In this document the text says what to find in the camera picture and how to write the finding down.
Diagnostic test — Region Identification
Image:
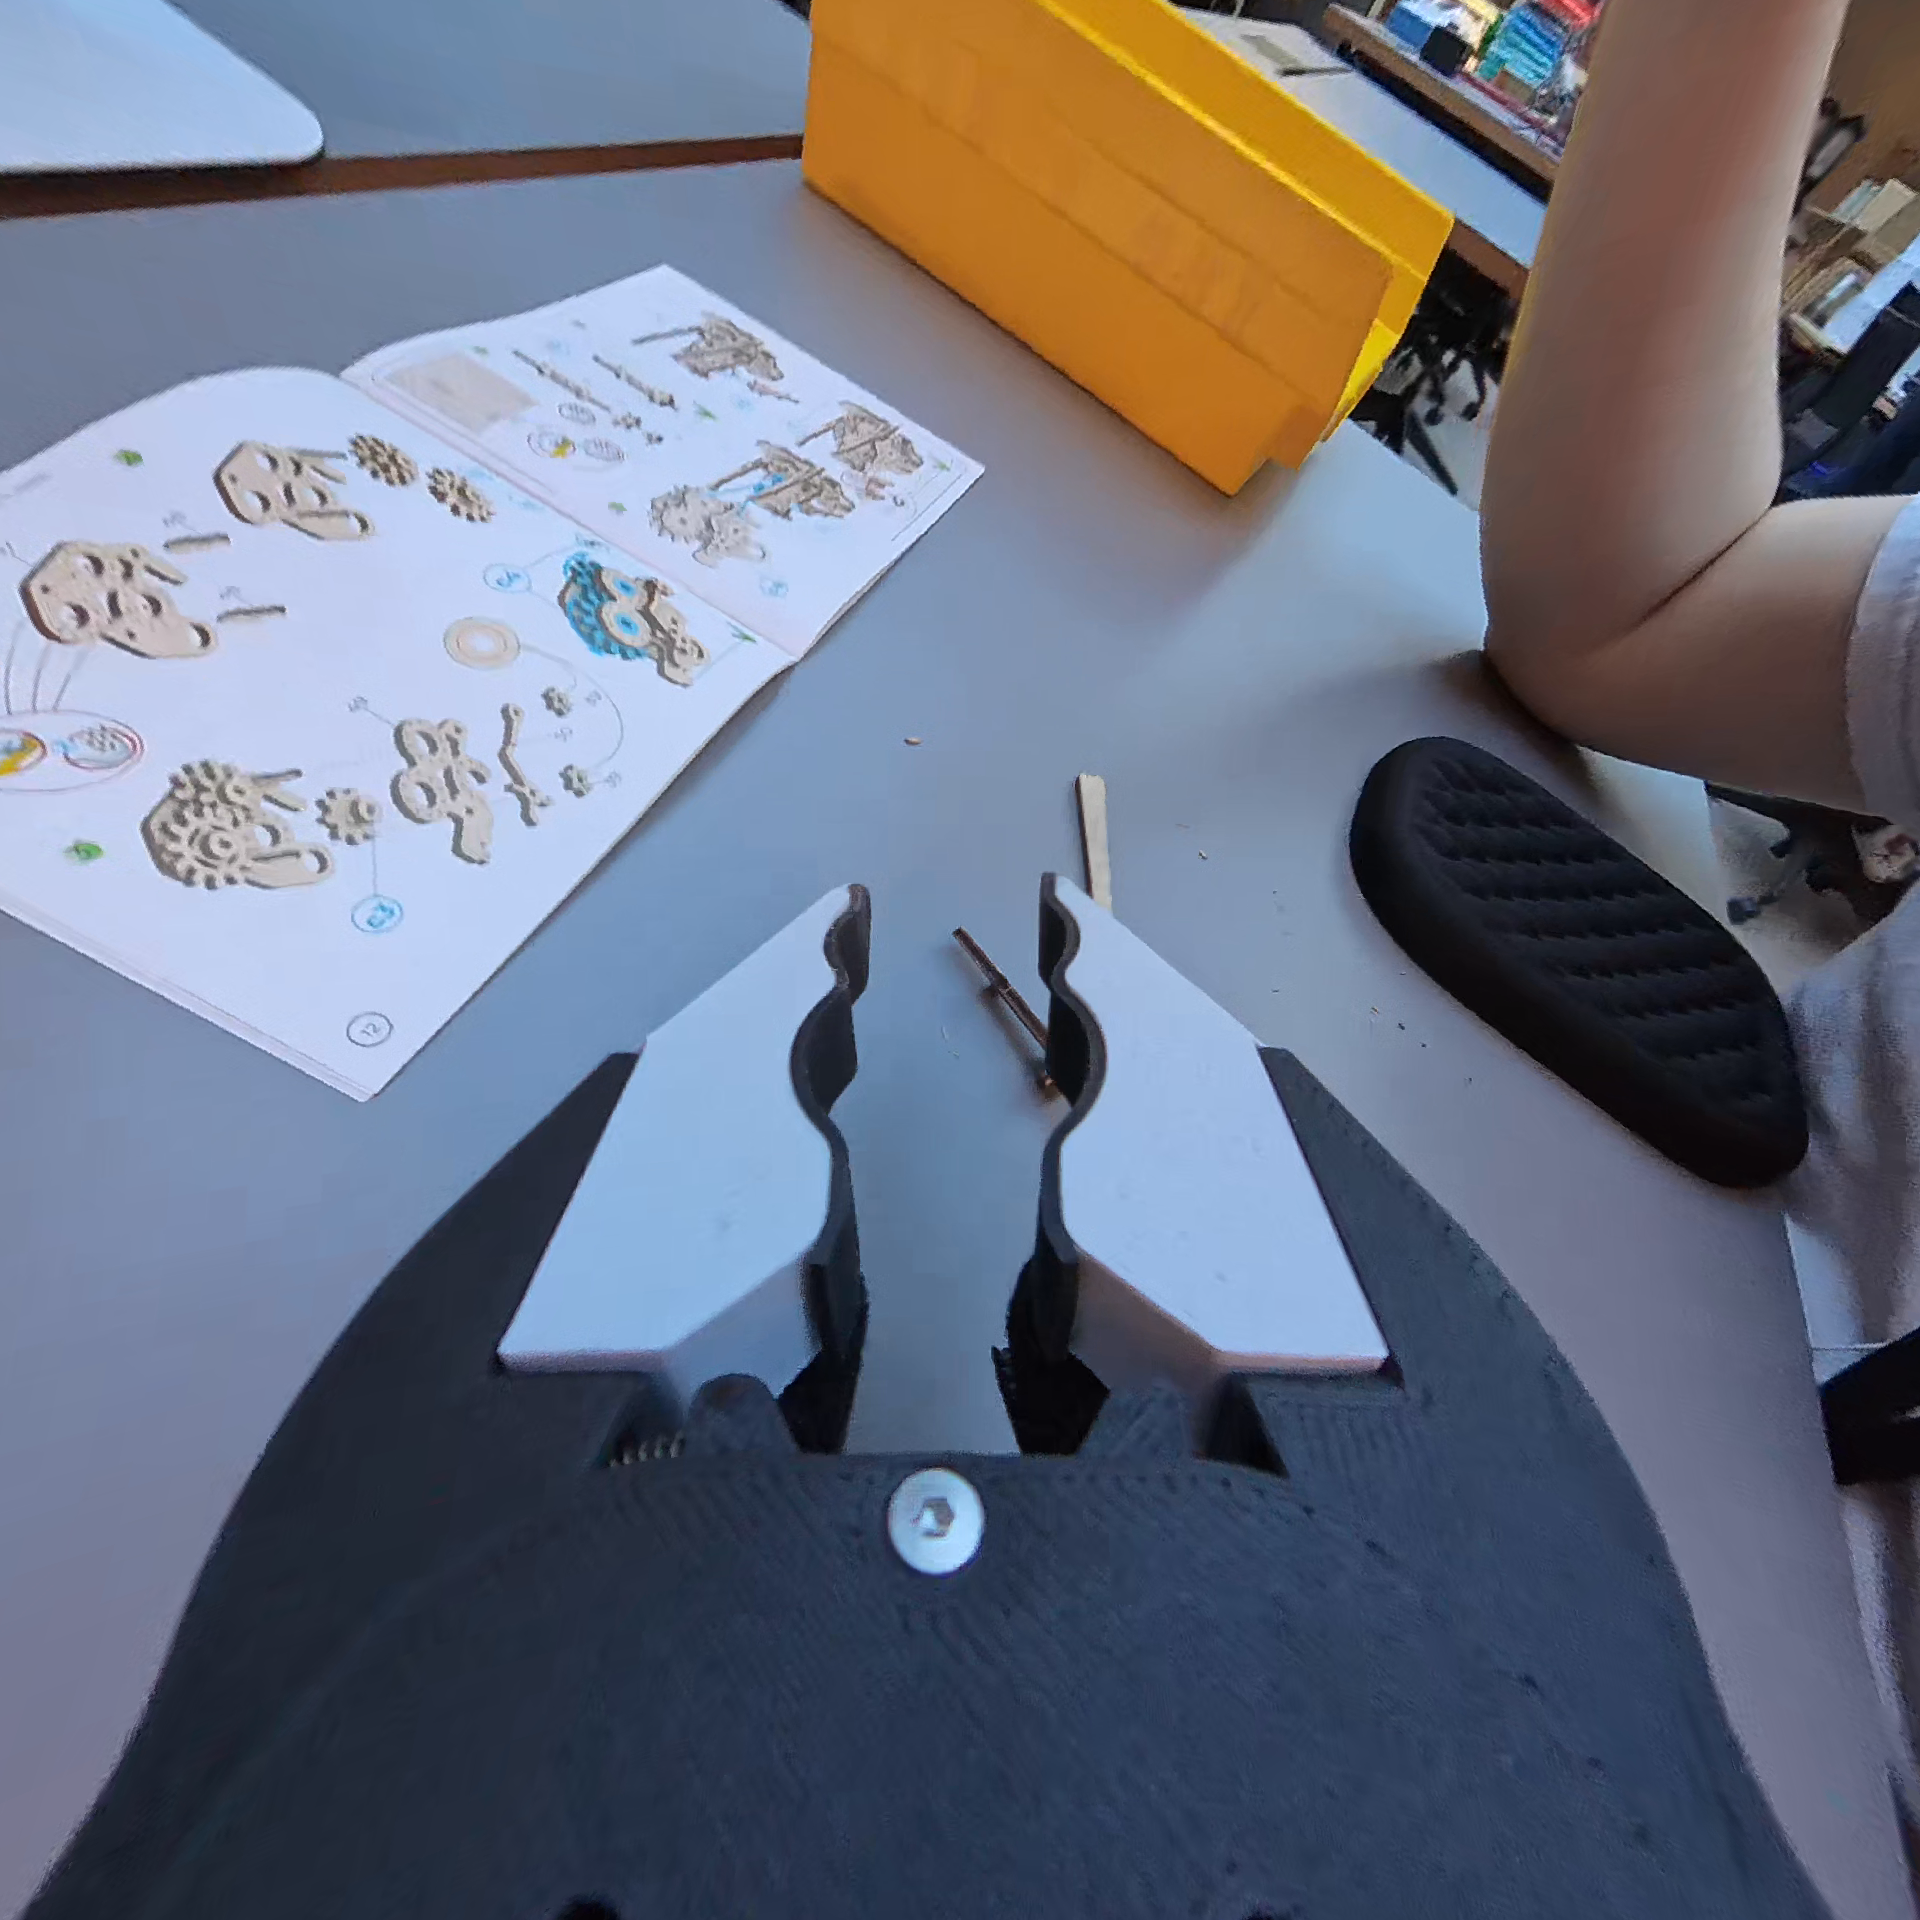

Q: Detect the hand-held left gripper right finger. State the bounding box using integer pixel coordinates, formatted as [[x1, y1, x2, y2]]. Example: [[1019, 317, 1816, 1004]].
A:
[[993, 874, 1393, 1455]]

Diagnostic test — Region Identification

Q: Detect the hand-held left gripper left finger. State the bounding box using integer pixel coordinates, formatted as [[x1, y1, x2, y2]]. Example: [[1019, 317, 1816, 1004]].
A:
[[497, 883, 875, 1454]]

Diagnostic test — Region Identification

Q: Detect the thin wooden rod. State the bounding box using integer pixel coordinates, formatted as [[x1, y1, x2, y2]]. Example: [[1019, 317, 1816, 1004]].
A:
[[952, 927, 1059, 1098]]

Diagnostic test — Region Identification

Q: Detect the person's right forearm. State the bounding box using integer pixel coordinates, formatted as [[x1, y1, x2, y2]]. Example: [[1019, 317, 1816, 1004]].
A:
[[1478, 0, 1896, 811]]

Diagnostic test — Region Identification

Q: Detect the black elbow pad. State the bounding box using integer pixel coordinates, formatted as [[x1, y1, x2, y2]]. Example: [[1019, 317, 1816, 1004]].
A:
[[1350, 737, 1813, 1191]]

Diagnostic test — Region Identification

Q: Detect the narrow grey desk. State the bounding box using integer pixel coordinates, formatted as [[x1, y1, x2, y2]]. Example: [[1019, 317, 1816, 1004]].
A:
[[1185, 0, 1555, 294]]

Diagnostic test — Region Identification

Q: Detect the grey desk with brown edge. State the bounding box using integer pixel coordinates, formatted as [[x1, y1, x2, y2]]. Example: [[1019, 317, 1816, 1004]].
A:
[[0, 0, 812, 219]]

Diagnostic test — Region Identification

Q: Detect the model instruction booklet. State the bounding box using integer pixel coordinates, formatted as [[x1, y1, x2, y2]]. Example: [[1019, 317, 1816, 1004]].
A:
[[0, 266, 988, 1103]]

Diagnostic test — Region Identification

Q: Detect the person's white t-shirt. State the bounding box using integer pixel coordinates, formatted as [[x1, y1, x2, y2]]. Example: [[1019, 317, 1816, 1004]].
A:
[[1784, 495, 1920, 1862]]

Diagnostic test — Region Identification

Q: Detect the yellow plastic bin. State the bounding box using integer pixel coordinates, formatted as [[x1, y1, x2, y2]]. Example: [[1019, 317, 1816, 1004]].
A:
[[803, 0, 1457, 495]]

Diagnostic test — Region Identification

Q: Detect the light grey rounded tabletop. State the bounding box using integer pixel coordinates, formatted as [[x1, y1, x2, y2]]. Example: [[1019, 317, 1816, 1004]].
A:
[[0, 0, 328, 177]]

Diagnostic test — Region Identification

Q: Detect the black shoulder strap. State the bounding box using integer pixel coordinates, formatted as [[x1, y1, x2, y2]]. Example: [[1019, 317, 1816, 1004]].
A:
[[1819, 1327, 1920, 1489]]

